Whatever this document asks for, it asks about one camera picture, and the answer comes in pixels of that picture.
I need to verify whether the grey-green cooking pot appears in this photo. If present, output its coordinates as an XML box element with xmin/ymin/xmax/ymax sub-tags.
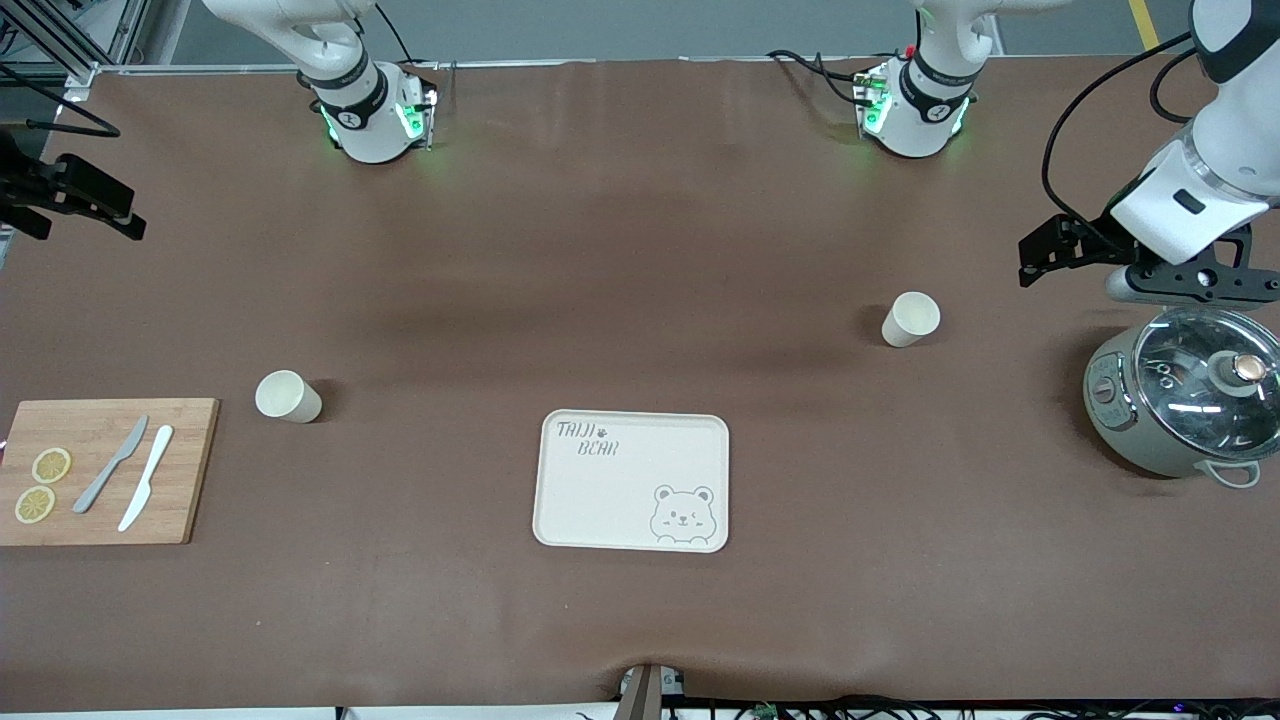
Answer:
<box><xmin>1083</xmin><ymin>300</ymin><xmax>1266</xmax><ymax>489</ymax></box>

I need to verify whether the white plastic knife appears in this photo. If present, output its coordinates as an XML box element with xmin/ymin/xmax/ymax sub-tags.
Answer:
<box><xmin>118</xmin><ymin>425</ymin><xmax>175</xmax><ymax>533</ymax></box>

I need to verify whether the aluminium frame structure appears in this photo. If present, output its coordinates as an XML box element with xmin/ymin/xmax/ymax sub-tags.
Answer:
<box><xmin>0</xmin><ymin>0</ymin><xmax>153</xmax><ymax>101</ymax></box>

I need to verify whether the grey plastic knife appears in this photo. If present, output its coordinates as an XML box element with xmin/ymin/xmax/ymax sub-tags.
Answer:
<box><xmin>73</xmin><ymin>415</ymin><xmax>150</xmax><ymax>515</ymax></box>

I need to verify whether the metal table edge clamp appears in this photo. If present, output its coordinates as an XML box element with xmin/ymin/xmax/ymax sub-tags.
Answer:
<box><xmin>618</xmin><ymin>662</ymin><xmax>687</xmax><ymax>720</ymax></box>

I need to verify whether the white plastic cup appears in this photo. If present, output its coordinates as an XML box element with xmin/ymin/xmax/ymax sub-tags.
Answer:
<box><xmin>255</xmin><ymin>370</ymin><xmax>323</xmax><ymax>424</ymax></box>

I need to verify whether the paper cup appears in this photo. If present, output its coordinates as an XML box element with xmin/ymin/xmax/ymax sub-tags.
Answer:
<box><xmin>882</xmin><ymin>292</ymin><xmax>941</xmax><ymax>348</ymax></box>

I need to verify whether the black right arm base cable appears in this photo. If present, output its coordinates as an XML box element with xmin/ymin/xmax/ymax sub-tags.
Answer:
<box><xmin>375</xmin><ymin>0</ymin><xmax>417</xmax><ymax>65</ymax></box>

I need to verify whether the glass pot lid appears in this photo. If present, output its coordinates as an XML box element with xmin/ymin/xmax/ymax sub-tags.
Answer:
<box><xmin>1133</xmin><ymin>305</ymin><xmax>1280</xmax><ymax>463</ymax></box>

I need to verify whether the cream tray with bear print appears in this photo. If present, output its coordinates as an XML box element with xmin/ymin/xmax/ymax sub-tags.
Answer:
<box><xmin>532</xmin><ymin>409</ymin><xmax>731</xmax><ymax>554</ymax></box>

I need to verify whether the black arm base cable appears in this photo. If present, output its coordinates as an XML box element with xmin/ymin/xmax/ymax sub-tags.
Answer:
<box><xmin>375</xmin><ymin>0</ymin><xmax>417</xmax><ymax>65</ymax></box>
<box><xmin>768</xmin><ymin>48</ymin><xmax>906</xmax><ymax>106</ymax></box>

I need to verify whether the black left arm base cable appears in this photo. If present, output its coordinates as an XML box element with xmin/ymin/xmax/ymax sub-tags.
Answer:
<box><xmin>768</xmin><ymin>48</ymin><xmax>906</xmax><ymax>106</ymax></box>

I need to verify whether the brown table cover mat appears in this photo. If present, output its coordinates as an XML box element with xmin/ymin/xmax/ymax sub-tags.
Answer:
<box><xmin>0</xmin><ymin>55</ymin><xmax>1280</xmax><ymax>713</ymax></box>

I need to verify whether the bamboo cutting board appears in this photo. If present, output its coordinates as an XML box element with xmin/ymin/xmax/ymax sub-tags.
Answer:
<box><xmin>0</xmin><ymin>398</ymin><xmax>221</xmax><ymax>547</ymax></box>

